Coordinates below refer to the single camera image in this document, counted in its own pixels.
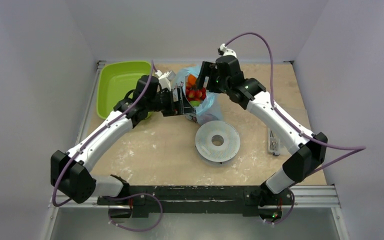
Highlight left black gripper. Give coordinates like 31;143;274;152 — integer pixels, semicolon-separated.
146;86;195;117

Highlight red fake fruits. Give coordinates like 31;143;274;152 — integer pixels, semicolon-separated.
185;74;207;102

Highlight blue plastic bag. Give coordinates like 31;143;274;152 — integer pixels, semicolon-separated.
171;65;223;125

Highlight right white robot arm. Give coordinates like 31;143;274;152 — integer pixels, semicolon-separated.
196;55;328;204

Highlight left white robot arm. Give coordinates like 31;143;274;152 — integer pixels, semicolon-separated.
50;75;196;207

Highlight green fake fruit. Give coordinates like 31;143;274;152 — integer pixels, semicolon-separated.
189;100;201;108

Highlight white perforated filament spool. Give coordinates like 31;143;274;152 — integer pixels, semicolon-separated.
194;120;241;167

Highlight green plastic tub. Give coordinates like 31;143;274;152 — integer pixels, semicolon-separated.
96;61;152;119

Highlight clear plastic screw box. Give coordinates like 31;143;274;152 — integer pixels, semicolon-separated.
267;128;281;156

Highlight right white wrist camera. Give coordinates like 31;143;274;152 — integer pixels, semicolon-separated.
217;43;237;58

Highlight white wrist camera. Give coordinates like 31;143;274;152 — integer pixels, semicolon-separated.
155;70;176;90
217;43;237;58

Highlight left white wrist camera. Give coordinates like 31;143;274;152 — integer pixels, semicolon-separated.
155;70;176;90

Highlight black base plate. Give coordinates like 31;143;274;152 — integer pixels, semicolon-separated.
97;185;294;220

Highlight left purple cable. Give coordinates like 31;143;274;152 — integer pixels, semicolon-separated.
52;60;164;233

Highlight aluminium frame rail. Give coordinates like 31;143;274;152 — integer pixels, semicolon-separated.
56;185;341;209

